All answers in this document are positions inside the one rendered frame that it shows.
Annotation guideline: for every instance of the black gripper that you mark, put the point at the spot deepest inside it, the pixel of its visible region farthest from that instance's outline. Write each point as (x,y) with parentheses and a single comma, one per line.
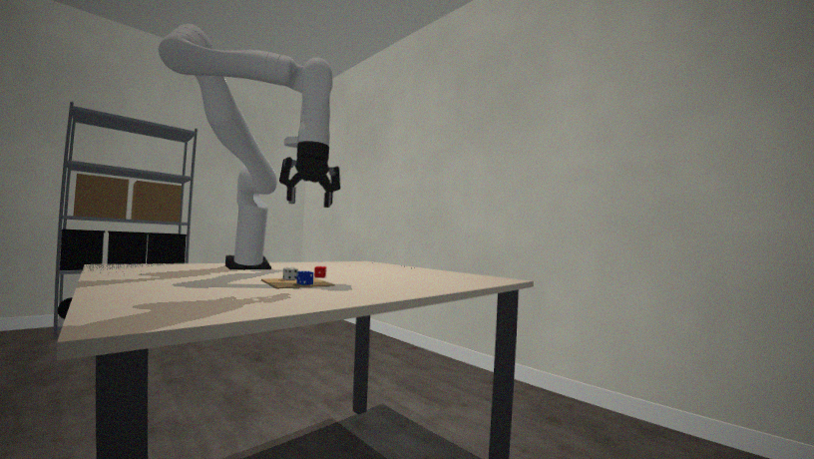
(311,165)

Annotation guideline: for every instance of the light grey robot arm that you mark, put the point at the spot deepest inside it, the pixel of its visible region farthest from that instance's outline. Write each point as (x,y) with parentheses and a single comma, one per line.
(188,51)

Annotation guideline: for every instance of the blue die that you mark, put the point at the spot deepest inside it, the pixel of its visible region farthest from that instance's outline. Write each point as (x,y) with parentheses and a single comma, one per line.
(304,277)

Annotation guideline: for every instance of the tan mat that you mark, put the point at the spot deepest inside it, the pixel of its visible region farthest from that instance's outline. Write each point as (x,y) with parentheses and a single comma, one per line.
(283,283)

